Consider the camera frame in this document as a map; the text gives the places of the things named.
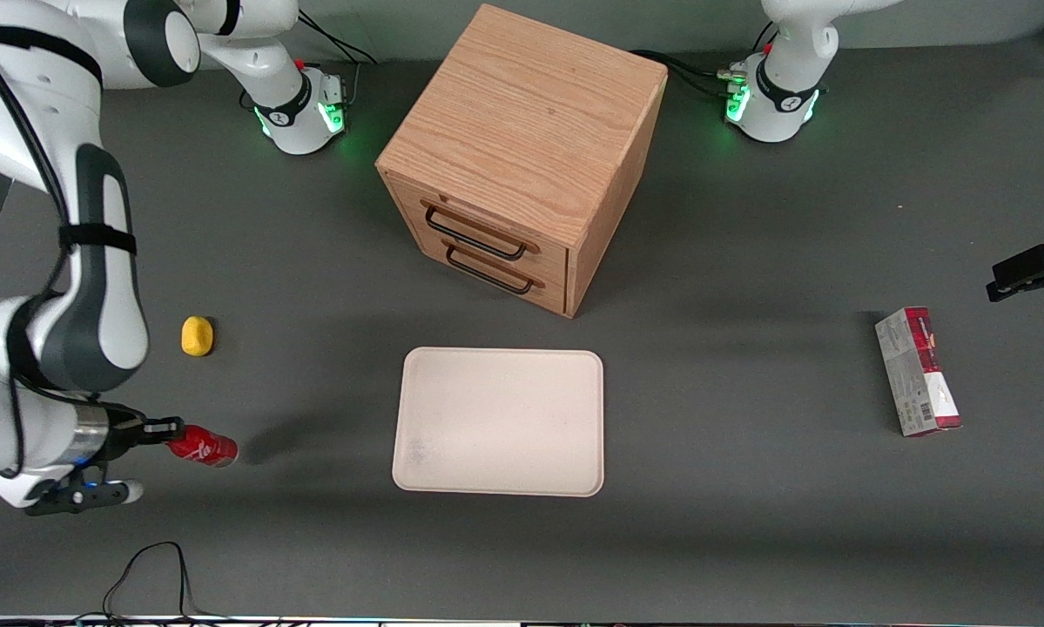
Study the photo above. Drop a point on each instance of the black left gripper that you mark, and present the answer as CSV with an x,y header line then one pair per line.
x,y
1033,266

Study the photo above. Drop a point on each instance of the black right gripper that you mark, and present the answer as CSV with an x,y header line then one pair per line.
x,y
124,432

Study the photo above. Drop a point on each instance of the red coke bottle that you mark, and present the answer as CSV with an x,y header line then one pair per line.
x,y
208,448

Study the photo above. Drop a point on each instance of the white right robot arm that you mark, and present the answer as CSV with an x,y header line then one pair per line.
x,y
95,287

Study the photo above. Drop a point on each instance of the beige rectangular tray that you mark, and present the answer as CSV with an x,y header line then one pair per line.
x,y
500,422

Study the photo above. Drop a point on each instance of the yellow lemon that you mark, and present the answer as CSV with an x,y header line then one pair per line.
x,y
197,336

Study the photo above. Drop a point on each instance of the grey and red carton box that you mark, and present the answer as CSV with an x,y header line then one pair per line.
x,y
918,374

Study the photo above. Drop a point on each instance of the oak wooden drawer cabinet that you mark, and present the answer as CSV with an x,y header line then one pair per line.
x,y
522,113

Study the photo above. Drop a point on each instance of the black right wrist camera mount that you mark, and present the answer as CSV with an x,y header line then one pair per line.
x,y
86,496

